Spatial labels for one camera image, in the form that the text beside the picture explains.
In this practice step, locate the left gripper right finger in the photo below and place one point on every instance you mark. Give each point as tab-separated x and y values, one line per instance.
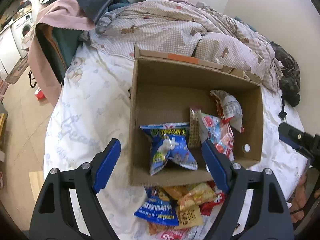
255	206

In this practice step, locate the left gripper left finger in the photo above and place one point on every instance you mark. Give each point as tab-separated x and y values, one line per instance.
67	206

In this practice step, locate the tan label snack packet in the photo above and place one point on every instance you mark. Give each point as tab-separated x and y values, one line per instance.
189	218

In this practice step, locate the blue snack bag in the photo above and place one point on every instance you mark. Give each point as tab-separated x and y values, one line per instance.
158	208
169	143

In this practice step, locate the red cartoon snack bag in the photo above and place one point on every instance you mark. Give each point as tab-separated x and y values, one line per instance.
219	198

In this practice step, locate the yellow chips bag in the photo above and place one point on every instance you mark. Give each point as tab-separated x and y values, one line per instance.
200	194

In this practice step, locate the pink snack packet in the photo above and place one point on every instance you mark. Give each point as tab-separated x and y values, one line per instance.
172	234

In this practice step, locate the right hand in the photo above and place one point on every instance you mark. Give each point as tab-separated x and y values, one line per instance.
299	200

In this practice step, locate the dark camouflage garment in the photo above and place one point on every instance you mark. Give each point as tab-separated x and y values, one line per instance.
290	82

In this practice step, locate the red white snack bag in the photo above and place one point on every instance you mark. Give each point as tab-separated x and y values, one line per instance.
221	135

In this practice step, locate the white floral bed sheet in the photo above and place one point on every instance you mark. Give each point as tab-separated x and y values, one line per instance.
94	107

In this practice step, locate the beige patterned snack packet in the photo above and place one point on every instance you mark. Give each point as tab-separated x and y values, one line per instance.
194	129

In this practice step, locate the white grey snack bag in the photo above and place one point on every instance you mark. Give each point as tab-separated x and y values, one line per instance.
228	108

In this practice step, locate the red bag on floor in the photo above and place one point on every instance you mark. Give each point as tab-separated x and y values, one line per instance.
39	94

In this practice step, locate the cardboard box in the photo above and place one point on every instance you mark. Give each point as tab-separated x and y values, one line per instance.
164	87

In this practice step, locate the checkered brown quilt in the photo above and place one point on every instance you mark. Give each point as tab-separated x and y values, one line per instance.
181	29

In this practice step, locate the white washing machine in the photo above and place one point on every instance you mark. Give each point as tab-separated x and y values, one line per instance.
19	29

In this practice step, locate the pink cloth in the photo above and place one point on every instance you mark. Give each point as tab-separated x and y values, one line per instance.
54	43

